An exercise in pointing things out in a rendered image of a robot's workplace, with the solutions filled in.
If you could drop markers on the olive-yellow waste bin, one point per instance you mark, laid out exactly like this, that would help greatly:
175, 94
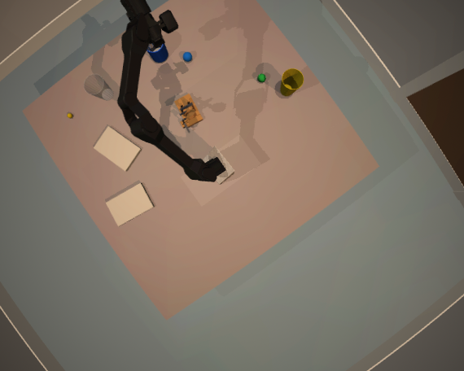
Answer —
292, 80

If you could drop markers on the blue ball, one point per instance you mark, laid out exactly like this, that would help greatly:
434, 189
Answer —
187, 56

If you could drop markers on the blue mug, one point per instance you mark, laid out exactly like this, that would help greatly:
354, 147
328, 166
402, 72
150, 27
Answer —
159, 54

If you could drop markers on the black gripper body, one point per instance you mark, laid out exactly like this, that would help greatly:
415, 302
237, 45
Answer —
168, 21

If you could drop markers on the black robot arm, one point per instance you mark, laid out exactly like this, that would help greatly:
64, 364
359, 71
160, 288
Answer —
140, 30

